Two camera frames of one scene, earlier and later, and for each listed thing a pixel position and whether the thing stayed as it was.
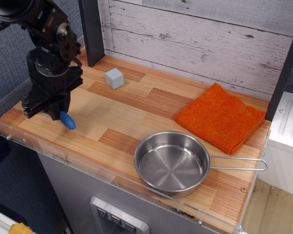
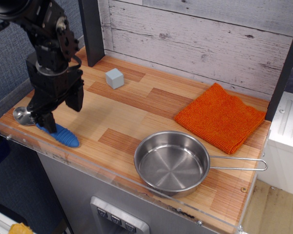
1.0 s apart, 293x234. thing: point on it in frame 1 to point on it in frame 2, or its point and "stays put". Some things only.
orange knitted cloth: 224,120 stays put
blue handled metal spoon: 65,119 to 23,116
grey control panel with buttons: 110,219 stays put
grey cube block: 115,78 stays put
